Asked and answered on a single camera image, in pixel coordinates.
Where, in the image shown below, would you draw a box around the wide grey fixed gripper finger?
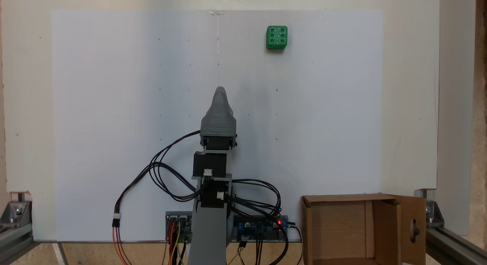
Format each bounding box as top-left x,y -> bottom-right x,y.
200,86 -> 237,137

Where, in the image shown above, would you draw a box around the green die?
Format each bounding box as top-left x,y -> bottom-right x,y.
266,26 -> 288,50

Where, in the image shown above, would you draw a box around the blue circuit board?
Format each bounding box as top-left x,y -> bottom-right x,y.
232,215 -> 290,242

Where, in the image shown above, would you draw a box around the white paper sheet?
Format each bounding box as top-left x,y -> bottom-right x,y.
51,9 -> 383,243

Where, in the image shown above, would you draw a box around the brown cardboard box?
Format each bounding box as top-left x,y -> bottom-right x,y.
301,193 -> 427,265

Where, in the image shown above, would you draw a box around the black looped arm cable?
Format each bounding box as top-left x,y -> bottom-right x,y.
148,131 -> 203,203
228,178 -> 293,265

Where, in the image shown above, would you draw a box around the black cable with white connector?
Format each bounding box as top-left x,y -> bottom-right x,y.
112,162 -> 198,230

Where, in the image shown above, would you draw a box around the yellow and green jumper wires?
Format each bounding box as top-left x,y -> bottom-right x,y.
161,219 -> 189,265

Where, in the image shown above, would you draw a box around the red and orange wires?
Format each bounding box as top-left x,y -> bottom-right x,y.
112,226 -> 132,265

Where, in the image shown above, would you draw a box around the metal corner bracket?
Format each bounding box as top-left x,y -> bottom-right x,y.
414,188 -> 445,228
0,192 -> 33,224

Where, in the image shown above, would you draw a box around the aluminium frame post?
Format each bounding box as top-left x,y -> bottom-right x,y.
425,226 -> 487,265
0,219 -> 34,265

